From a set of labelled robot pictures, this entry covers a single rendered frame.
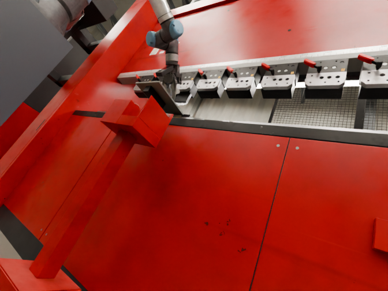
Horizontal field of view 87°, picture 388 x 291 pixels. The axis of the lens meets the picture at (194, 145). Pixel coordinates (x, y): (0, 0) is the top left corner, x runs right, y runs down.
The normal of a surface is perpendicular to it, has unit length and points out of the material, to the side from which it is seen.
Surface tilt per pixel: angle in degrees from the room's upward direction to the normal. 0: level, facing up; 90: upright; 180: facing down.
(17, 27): 90
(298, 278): 90
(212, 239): 90
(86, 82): 90
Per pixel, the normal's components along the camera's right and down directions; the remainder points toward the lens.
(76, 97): 0.82, 0.14
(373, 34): -0.43, -0.52
